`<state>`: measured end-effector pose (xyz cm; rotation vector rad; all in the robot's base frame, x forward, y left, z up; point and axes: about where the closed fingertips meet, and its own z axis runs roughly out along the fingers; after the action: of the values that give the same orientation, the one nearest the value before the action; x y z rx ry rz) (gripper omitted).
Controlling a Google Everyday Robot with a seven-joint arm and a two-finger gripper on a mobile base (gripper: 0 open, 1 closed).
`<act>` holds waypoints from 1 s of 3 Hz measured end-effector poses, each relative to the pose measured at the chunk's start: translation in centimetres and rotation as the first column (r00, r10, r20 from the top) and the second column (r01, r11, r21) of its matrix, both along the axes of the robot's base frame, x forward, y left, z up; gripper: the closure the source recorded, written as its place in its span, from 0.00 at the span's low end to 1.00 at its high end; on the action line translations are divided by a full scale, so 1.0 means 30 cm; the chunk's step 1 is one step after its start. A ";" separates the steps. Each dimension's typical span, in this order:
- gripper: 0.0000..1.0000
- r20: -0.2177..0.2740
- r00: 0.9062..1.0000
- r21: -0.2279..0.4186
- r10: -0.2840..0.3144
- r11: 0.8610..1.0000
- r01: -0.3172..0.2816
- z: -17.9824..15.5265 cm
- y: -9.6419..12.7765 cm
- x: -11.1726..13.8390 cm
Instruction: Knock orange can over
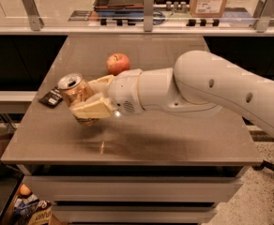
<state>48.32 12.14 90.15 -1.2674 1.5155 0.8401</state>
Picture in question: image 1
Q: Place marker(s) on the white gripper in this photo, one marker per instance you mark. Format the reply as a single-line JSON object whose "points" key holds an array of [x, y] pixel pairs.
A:
{"points": [[124, 90]]}

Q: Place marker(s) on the orange LaCroix soda can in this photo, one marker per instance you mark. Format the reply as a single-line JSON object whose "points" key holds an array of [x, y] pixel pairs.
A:
{"points": [[75, 89]]}

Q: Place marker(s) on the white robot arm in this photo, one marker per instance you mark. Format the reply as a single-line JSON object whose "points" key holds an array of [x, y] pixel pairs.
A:
{"points": [[199, 84]]}

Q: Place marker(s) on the red apple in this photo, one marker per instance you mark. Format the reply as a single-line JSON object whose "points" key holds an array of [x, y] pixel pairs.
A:
{"points": [[117, 63]]}

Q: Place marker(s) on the black snack bar wrapper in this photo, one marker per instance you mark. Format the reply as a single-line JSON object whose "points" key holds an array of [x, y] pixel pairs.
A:
{"points": [[52, 98]]}

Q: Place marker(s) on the grey drawer cabinet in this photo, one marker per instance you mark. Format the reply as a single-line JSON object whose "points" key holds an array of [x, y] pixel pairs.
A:
{"points": [[125, 200]]}

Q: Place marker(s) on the small orange fruit in bin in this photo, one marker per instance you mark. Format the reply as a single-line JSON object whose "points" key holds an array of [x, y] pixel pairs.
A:
{"points": [[25, 191]]}

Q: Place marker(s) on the snack bag in bin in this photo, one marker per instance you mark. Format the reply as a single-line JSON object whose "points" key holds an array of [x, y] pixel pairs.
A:
{"points": [[31, 211]]}

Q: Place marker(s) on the cardboard box with label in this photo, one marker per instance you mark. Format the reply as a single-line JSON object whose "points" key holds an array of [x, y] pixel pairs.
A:
{"points": [[207, 8]]}

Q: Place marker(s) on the left metal railing bracket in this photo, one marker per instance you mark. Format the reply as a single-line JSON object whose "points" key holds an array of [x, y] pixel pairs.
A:
{"points": [[35, 21]]}

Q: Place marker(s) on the metal railing bracket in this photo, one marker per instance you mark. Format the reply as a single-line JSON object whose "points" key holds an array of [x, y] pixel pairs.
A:
{"points": [[148, 15], [262, 14], [35, 21]]}

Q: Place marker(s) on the middle metal railing bracket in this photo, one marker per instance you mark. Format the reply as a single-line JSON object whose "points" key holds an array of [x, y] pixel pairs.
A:
{"points": [[148, 15]]}

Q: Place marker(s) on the right metal railing bracket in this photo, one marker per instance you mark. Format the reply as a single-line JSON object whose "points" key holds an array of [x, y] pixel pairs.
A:
{"points": [[262, 14]]}

